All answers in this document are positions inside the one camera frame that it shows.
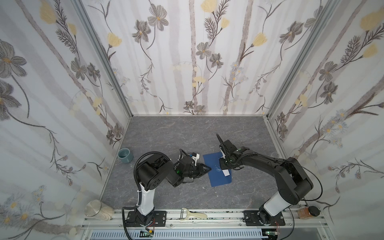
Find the white letter paper blue border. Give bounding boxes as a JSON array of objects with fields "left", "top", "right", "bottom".
[{"left": 222, "top": 170, "right": 231, "bottom": 177}]

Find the dark blue envelope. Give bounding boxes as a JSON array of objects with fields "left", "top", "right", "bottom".
[{"left": 203, "top": 152, "right": 232, "bottom": 187}]

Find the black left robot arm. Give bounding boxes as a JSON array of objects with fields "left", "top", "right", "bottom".
[{"left": 134, "top": 151, "right": 212, "bottom": 226}]

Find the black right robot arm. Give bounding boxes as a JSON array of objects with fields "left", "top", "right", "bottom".
[{"left": 218, "top": 137, "right": 314, "bottom": 226}]

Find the clear glass cup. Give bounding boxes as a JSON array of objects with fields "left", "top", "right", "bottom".
[{"left": 270, "top": 152, "right": 280, "bottom": 159}]

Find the teal ceramic cup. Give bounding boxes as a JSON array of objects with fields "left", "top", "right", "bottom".
[{"left": 118, "top": 148, "right": 134, "bottom": 164}]

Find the small jar black lid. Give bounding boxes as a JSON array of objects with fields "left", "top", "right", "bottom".
[{"left": 298, "top": 206, "right": 320, "bottom": 220}]

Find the glass jar with metal lid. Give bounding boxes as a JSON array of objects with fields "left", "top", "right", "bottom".
[{"left": 84, "top": 200, "right": 115, "bottom": 221}]

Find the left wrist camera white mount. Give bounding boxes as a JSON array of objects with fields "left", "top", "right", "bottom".
[{"left": 189, "top": 153, "right": 200, "bottom": 166}]

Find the cream handled peeler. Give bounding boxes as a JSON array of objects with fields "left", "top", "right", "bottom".
[{"left": 180, "top": 208, "right": 208, "bottom": 221}]

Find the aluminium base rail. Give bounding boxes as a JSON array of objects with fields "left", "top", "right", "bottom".
[{"left": 81, "top": 205, "right": 334, "bottom": 240}]

